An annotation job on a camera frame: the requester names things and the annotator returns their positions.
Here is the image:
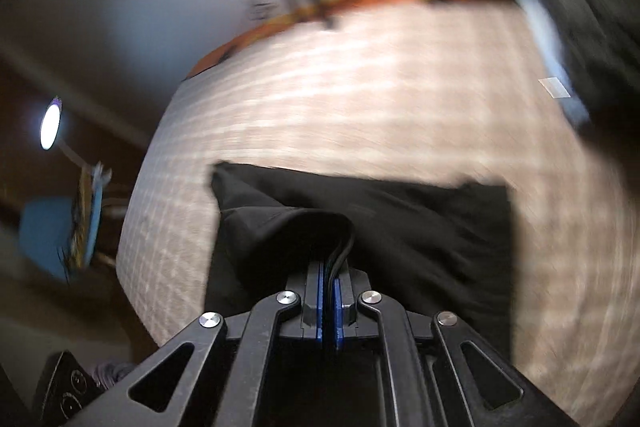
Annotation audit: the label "stack of folded clothes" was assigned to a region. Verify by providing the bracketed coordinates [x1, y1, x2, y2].
[516, 0, 639, 142]

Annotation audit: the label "black pants with yellow stripes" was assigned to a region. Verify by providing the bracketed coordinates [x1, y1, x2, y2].
[204, 162, 514, 355]

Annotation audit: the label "white gooseneck desk lamp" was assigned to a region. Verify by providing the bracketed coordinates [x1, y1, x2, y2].
[39, 96, 112, 186]

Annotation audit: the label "blue chair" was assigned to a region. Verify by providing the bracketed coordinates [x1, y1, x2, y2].
[18, 185, 104, 282]

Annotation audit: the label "checkered beige bed blanket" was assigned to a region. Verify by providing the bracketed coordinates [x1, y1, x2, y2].
[117, 1, 639, 426]

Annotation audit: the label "patterned board on chair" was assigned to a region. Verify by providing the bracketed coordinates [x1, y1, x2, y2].
[62, 167, 101, 275]

